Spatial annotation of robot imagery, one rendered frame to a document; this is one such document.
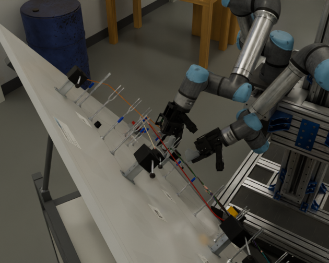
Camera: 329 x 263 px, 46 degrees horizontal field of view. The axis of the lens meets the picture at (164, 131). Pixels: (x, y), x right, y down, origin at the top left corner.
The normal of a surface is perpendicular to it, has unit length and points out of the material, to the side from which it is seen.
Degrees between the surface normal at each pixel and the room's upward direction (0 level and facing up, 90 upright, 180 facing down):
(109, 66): 0
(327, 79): 87
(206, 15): 90
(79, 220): 0
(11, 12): 90
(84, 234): 0
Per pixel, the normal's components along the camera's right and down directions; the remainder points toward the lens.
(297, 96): 0.00, -0.77
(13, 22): 0.84, 0.35
